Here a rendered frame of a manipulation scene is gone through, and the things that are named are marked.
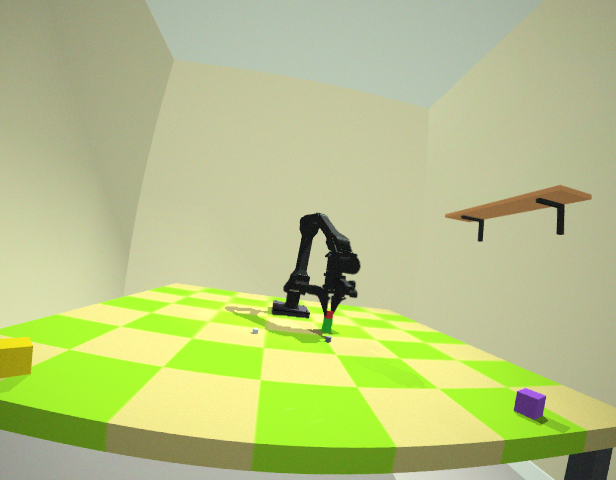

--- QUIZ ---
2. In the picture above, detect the purple block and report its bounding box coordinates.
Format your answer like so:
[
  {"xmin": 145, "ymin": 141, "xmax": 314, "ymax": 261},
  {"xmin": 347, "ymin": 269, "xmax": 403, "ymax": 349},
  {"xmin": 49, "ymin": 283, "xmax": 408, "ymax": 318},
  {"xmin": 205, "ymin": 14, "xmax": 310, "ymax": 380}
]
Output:
[{"xmin": 513, "ymin": 388, "xmax": 546, "ymax": 420}]

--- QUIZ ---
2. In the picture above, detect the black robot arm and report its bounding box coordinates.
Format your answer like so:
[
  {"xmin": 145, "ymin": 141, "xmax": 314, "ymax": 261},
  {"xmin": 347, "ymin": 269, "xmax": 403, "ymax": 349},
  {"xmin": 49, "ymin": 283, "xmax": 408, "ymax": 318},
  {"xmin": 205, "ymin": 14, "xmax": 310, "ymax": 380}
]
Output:
[{"xmin": 283, "ymin": 213, "xmax": 361, "ymax": 310}]

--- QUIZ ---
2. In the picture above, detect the yellow block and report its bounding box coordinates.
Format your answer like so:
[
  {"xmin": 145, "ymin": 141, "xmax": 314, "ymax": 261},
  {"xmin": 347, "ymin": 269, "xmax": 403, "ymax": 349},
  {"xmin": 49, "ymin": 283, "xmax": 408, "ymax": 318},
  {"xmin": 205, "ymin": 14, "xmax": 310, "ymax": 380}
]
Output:
[{"xmin": 0, "ymin": 337, "xmax": 33, "ymax": 378}]

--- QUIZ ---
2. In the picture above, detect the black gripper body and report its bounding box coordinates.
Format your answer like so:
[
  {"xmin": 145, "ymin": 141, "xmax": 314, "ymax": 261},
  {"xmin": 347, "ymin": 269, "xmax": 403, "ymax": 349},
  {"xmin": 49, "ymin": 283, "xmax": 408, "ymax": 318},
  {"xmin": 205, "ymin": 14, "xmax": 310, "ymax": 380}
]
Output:
[{"xmin": 304, "ymin": 271, "xmax": 357, "ymax": 298}]

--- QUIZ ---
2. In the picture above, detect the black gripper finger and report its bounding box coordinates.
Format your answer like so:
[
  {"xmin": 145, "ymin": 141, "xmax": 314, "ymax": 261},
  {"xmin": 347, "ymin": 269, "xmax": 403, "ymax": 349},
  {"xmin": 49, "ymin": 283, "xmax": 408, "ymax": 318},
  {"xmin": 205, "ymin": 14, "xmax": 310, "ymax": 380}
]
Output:
[
  {"xmin": 331, "ymin": 295, "xmax": 347, "ymax": 314},
  {"xmin": 317, "ymin": 296, "xmax": 331, "ymax": 316}
]

